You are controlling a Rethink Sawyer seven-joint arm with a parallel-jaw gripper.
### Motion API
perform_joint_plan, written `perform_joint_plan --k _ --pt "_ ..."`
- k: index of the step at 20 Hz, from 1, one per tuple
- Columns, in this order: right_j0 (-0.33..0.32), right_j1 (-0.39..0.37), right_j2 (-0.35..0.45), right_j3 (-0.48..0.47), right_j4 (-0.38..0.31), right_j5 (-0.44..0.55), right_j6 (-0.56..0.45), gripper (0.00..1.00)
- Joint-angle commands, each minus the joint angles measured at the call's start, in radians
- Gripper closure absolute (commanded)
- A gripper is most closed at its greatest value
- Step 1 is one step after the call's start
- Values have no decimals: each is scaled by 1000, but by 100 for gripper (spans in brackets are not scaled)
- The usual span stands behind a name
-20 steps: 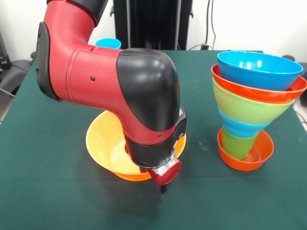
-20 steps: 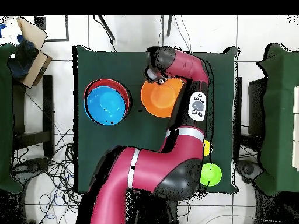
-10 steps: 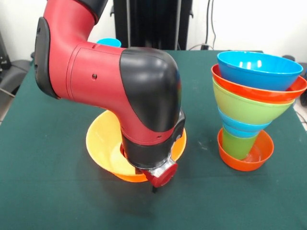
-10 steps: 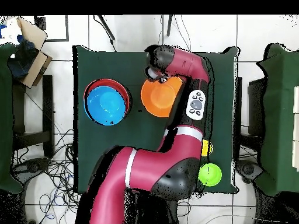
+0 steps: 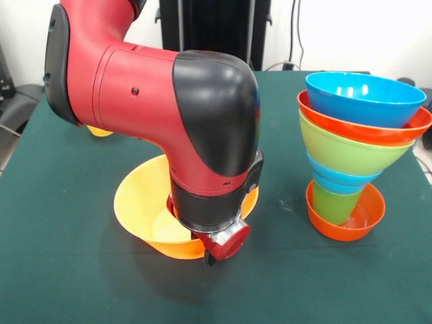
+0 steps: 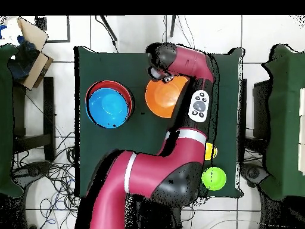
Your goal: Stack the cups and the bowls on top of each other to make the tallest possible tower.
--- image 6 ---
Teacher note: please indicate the large blue bowl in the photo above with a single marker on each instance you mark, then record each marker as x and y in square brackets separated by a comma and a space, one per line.
[108, 108]

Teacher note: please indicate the small green bowl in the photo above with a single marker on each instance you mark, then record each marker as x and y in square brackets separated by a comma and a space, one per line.
[214, 179]

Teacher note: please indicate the green cloth side table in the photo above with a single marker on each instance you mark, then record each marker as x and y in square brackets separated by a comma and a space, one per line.
[6, 119]
[283, 119]

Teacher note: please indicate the white box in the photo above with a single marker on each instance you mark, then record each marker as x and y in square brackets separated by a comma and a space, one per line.
[302, 131]

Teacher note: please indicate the cardboard box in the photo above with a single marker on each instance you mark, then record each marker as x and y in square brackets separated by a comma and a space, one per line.
[35, 69]

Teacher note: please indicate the wide red bowl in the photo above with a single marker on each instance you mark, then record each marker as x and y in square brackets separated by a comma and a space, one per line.
[112, 84]

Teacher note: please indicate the dark blue cloth bundle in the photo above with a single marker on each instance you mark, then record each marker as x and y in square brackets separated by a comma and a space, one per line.
[22, 64]

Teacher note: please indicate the yellow cup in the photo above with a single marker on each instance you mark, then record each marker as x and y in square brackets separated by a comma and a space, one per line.
[210, 151]

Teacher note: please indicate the black tripod leg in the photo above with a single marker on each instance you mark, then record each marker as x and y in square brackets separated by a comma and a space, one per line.
[172, 26]
[109, 29]

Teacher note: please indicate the black stool frame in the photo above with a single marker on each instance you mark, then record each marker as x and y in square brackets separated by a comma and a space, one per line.
[48, 107]

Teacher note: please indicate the large orange bowl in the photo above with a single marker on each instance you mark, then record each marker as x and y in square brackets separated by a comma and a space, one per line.
[162, 97]

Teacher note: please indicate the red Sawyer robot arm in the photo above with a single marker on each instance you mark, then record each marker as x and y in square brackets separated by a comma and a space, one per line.
[162, 171]

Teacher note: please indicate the dark green table cloth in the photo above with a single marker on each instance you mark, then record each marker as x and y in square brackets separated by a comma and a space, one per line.
[114, 143]

